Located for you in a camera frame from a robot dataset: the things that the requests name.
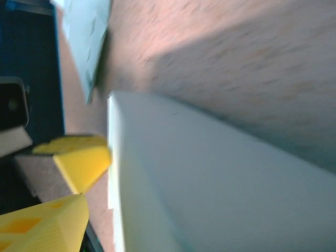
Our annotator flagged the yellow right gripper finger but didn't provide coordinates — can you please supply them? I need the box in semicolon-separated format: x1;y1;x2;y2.
0;194;89;252

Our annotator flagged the light blue paper box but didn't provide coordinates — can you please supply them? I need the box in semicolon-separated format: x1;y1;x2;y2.
51;0;112;104
107;90;336;252

